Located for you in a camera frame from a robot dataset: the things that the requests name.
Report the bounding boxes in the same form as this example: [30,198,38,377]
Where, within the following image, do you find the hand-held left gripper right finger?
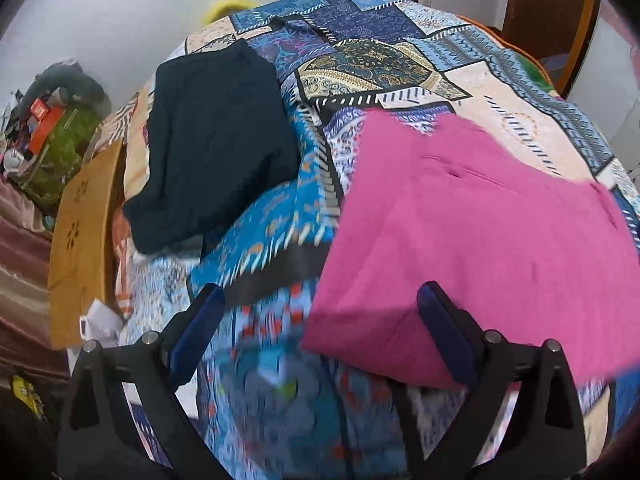
[400,281,587,480]

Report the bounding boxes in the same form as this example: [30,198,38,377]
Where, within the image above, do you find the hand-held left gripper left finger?
[56,284,226,480]

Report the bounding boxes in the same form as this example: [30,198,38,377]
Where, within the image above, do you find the pink pants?
[300,109,640,392]

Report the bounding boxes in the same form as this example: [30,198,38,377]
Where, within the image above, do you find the dark folded pants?
[122,39,301,255]

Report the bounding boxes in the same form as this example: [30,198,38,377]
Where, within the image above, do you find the wooden bed headboard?
[48,140,126,350]

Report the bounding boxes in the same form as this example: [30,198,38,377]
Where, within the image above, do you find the striped curtain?
[0,180,71,376]

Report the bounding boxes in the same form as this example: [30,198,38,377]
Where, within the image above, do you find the dark bag with yellow print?
[10,374,50,423]

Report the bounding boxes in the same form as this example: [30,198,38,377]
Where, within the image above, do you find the green storage bag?
[20,105,103,211]

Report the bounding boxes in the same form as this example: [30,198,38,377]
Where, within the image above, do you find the orange box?
[27,100,66,156]

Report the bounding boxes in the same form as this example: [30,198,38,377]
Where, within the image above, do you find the patchwork printed bedspread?
[112,0,640,480]

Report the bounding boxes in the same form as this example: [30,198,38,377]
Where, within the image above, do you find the grey plush toy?
[22,60,106,109]

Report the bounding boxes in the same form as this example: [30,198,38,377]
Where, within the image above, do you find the wooden door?
[501,0,601,98]

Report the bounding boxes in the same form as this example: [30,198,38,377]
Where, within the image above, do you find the yellow foam ring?
[201,0,256,24]

